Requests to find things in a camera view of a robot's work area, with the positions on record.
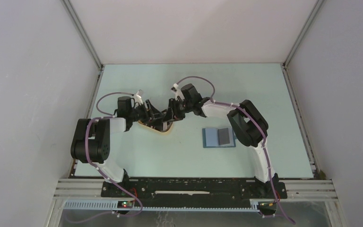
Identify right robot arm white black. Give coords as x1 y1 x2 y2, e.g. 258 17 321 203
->
163 83 275 198

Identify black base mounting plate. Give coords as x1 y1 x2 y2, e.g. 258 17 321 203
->
101 177 287 209

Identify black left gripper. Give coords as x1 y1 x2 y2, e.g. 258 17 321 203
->
128 100 164 125

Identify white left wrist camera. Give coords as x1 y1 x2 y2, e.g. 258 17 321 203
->
133 89 144 105

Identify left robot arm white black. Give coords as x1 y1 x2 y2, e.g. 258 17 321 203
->
70 96 172 197

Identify blue card holder wallet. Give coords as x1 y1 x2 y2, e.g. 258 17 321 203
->
202 127 236 148

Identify aluminium frame rail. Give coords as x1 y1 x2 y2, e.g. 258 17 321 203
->
48 177 347 227

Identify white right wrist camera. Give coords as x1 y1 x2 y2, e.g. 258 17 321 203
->
171 83 185 101

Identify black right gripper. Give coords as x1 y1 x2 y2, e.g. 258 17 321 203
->
163 97 194 122

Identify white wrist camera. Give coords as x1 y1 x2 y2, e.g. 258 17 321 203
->
133 89 144 105
171 83 185 101

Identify black credit card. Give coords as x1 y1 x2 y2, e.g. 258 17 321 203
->
217 128 231 146

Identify beige oval card tray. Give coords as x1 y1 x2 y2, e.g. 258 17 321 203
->
138 121 173 135

